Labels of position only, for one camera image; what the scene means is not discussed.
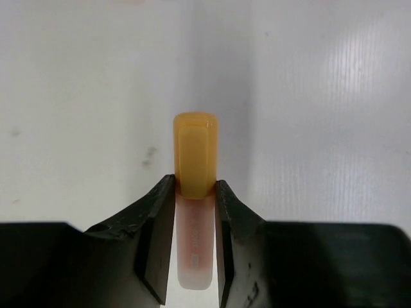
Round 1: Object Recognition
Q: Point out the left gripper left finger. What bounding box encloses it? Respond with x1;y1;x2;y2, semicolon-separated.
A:
1;175;175;307

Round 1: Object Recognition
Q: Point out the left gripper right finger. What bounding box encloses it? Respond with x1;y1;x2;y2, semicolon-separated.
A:
216;180;410;307

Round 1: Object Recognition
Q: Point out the orange pink highlighter marker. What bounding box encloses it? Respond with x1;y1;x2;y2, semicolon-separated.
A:
173;112;218;291

